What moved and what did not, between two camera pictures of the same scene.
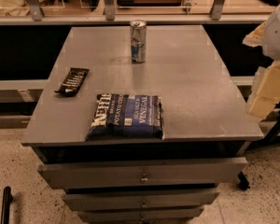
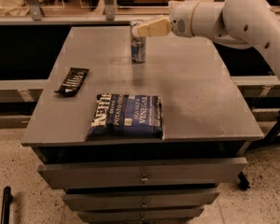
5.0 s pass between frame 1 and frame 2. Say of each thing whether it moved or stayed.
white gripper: moved
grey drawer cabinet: stayed
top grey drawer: stayed
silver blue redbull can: stayed
